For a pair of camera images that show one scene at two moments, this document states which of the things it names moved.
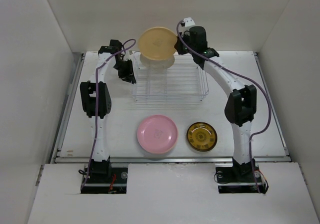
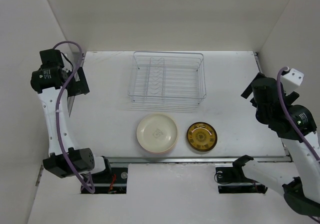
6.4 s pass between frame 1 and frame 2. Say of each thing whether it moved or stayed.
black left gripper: moved
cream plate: moved
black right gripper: moved
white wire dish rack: stayed
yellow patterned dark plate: stayed
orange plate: moved
